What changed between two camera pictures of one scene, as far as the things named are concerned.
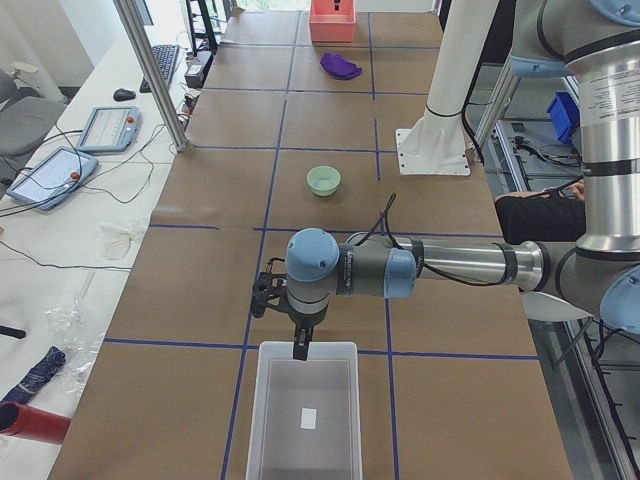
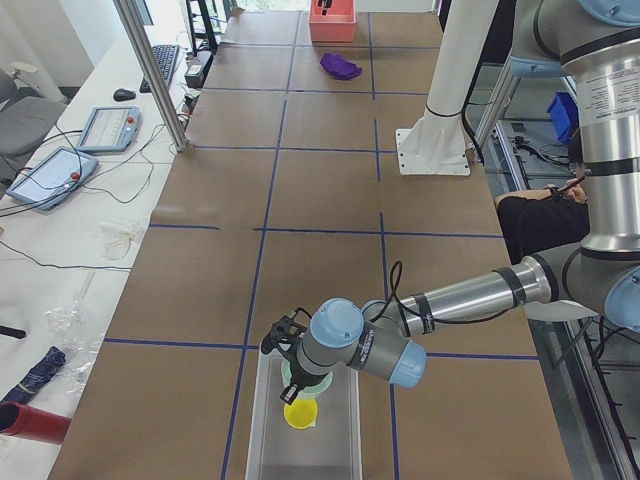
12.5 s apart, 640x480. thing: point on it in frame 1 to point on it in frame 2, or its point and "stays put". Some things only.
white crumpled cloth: [118, 242] stays put
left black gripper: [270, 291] to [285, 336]
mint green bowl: [323, 180] to [305, 393]
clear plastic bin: [305, 415] stays put
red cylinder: [26, 421] stays put
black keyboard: [166, 56] stays put
